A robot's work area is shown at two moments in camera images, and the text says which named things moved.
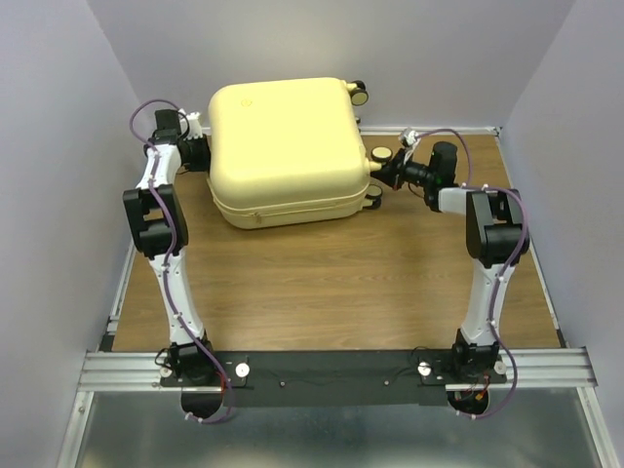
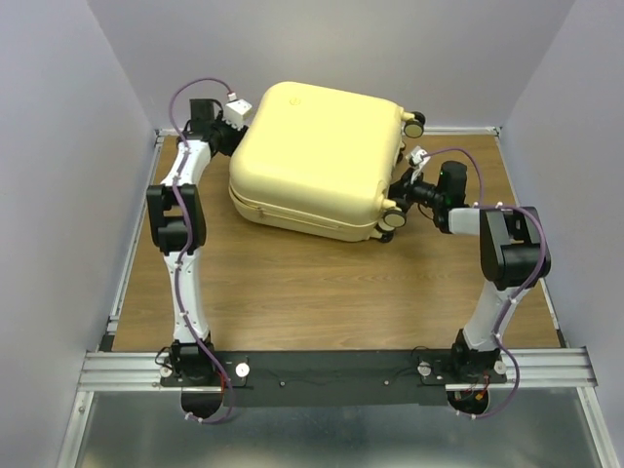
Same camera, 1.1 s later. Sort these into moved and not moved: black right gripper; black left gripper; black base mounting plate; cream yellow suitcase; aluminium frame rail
Moved: cream yellow suitcase; black left gripper; black right gripper
Not moved: aluminium frame rail; black base mounting plate
